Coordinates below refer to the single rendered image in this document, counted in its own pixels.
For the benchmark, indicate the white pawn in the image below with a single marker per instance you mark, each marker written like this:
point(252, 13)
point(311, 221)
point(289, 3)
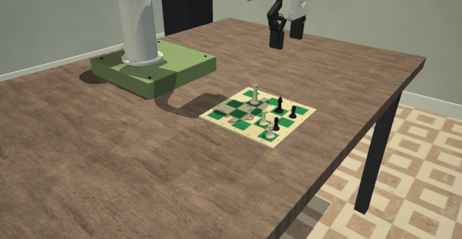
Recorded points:
point(249, 117)

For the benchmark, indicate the white chess rook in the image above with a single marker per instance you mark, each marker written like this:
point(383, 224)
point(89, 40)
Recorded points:
point(270, 134)

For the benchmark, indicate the white chess king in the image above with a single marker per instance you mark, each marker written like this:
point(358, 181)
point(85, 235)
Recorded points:
point(255, 101)

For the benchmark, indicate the green and cream chessboard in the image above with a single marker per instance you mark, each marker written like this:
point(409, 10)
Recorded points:
point(231, 115)

